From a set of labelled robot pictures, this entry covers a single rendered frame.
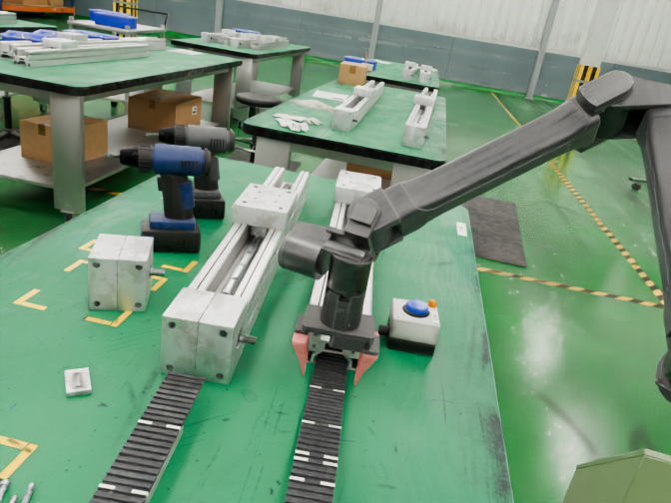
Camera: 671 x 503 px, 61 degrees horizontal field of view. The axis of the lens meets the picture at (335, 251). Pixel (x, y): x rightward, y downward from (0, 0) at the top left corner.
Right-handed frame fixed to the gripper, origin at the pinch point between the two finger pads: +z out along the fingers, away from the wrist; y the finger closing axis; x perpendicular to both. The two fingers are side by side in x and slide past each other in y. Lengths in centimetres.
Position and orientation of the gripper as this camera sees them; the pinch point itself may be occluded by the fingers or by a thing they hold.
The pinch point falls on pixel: (330, 373)
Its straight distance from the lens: 86.5
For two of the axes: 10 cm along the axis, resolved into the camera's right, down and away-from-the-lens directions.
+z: -1.6, 9.1, 3.9
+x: -0.9, 3.8, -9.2
